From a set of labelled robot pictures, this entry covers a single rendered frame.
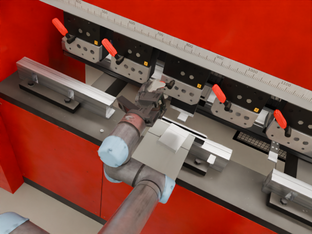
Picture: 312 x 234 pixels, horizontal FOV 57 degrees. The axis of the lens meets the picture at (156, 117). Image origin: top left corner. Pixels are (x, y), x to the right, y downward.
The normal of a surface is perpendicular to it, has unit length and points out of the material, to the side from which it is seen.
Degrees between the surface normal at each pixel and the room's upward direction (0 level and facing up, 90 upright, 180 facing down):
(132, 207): 26
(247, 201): 0
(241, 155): 0
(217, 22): 90
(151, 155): 0
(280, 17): 90
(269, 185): 90
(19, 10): 90
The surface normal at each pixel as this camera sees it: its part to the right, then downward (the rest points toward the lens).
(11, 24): 0.90, 0.40
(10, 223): 0.32, -0.90
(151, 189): 0.55, -0.73
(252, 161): 0.17, -0.67
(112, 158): -0.41, 0.62
